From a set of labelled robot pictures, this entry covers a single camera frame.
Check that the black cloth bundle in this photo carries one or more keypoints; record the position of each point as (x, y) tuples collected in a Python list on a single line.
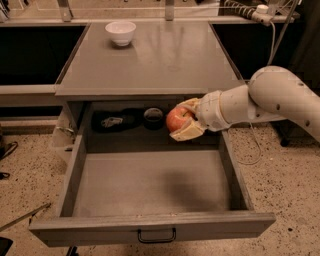
[(116, 121)]

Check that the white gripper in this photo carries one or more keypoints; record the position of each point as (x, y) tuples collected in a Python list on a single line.
[(209, 111)]

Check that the grey cabinet with flat top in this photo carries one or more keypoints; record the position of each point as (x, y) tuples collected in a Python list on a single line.
[(164, 59)]

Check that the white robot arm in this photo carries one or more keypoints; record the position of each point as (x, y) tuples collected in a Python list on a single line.
[(273, 93)]

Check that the black round cup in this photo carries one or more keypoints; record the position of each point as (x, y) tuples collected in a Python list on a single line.
[(153, 118)]

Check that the grey open top drawer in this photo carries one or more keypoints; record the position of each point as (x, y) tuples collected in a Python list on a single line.
[(118, 183)]

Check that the black drawer handle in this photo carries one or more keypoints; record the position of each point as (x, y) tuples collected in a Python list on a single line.
[(156, 236)]

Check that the white ceramic bowl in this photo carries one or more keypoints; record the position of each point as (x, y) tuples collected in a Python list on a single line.
[(121, 32)]

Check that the white power strip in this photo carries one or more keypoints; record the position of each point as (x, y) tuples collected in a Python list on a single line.
[(258, 14)]

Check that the red apple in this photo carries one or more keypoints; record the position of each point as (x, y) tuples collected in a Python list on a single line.
[(177, 117)]

